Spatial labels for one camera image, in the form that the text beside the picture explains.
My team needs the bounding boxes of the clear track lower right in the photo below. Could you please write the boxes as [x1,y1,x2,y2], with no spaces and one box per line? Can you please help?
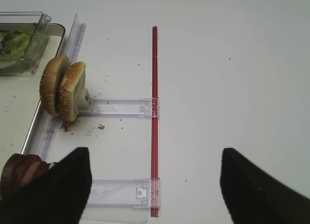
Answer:
[81,178,160,224]

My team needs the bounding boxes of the sesame bun half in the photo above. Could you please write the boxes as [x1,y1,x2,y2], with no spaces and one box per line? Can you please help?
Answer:
[58,61,86,122]
[39,55,71,117]

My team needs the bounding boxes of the clear track upper right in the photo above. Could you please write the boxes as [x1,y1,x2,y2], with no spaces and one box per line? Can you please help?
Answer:
[79,98,159,118]

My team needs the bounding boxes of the grey bun pusher block right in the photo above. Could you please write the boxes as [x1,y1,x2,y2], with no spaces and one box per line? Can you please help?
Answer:
[74,88,93,114]

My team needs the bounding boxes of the sesame bun rear half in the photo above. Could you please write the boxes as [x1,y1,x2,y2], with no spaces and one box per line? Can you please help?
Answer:
[58,61,86,122]

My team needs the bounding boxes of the clear plastic salad container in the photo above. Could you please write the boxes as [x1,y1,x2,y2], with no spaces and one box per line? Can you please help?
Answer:
[0,12,51,76]

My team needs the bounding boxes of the silver metal tray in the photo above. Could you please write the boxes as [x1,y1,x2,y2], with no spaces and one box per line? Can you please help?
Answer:
[0,23,66,164]

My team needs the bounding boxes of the meat patty slices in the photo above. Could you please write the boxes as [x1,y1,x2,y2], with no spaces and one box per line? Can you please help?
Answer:
[0,153,57,198]

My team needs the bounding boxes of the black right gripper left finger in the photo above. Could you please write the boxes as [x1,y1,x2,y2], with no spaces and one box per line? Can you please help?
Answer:
[0,148,92,224]

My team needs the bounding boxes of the sesame bun front half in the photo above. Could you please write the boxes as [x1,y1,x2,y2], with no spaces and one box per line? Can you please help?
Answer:
[39,55,71,117]

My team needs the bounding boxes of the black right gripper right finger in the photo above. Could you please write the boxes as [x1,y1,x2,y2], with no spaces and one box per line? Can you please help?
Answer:
[220,148,310,224]

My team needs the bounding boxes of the clear track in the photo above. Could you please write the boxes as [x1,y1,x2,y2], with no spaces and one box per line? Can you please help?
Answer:
[79,98,159,118]
[81,178,160,224]

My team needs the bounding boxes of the green lettuce in container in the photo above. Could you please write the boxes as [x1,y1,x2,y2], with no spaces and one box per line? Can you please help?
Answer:
[0,30,32,60]

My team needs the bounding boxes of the right red rail strip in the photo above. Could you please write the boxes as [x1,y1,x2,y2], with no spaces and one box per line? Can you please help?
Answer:
[151,26,160,217]

